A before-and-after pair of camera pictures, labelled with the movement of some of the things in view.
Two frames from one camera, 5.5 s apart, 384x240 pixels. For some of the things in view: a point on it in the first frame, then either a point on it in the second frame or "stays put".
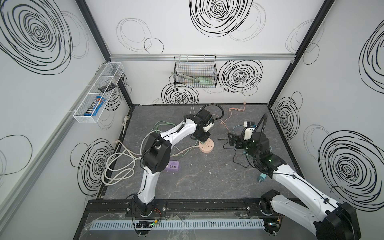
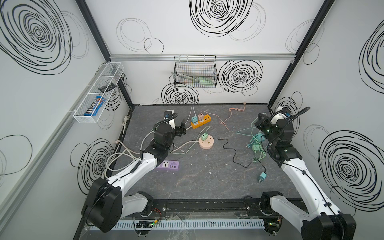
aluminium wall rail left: x=11 y=193 stays put
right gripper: x=237 y=141 -> x=261 y=122
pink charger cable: x=242 y=110 stays put
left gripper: x=201 y=135 -> x=180 y=130
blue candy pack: x=95 y=106 stays put
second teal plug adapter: x=262 y=177 stays put
